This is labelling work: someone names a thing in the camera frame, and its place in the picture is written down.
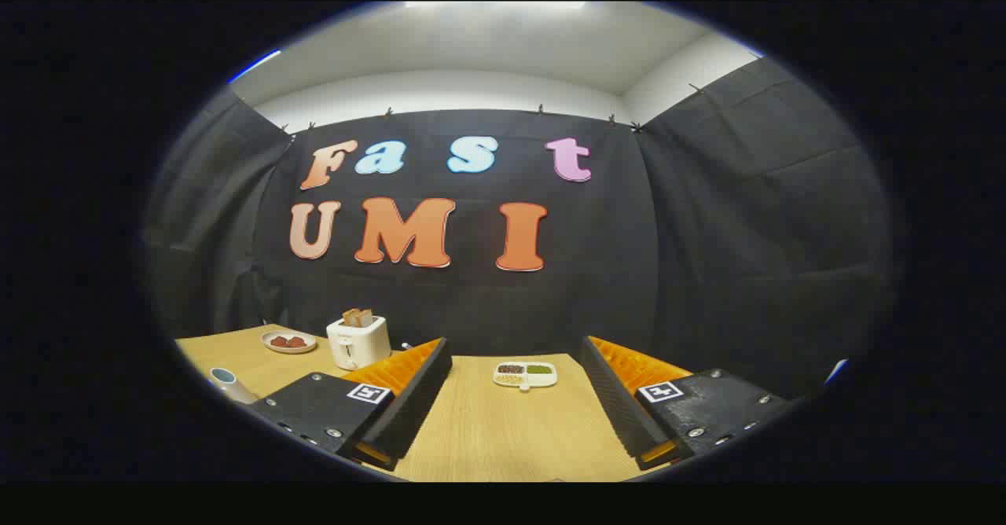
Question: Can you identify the large ceiling light panel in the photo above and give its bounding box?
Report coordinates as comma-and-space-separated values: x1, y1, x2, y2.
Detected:
405, 2, 586, 12

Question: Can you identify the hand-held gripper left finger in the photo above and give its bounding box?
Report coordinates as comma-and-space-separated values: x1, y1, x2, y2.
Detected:
248, 336, 454, 472

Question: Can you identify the white plate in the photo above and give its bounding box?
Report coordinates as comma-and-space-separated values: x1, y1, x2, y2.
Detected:
261, 330, 318, 354

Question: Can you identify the black backdrop cloth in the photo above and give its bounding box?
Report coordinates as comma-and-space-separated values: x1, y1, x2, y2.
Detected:
141, 57, 893, 400

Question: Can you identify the white divided snack tray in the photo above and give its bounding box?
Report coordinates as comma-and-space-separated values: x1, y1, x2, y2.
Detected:
493, 362, 558, 391

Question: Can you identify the wooden table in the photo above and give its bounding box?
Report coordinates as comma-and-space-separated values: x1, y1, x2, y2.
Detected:
174, 323, 669, 483

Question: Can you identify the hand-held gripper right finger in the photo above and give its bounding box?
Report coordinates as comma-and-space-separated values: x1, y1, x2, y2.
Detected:
580, 336, 791, 471

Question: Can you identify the white cup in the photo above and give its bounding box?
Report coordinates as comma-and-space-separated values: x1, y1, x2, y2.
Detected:
208, 366, 260, 406

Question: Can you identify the white toaster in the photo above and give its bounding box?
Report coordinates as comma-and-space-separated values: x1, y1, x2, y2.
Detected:
326, 315, 392, 371

